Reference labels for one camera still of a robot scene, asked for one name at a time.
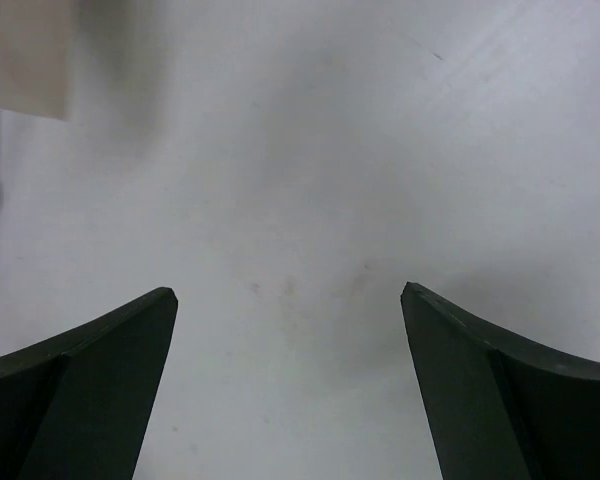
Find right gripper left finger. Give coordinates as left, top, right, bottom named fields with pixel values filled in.
left=0, top=287, right=178, bottom=479

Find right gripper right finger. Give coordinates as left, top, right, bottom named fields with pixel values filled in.
left=401, top=283, right=600, bottom=479

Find beige trousers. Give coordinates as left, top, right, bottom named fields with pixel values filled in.
left=0, top=0, right=76, bottom=120

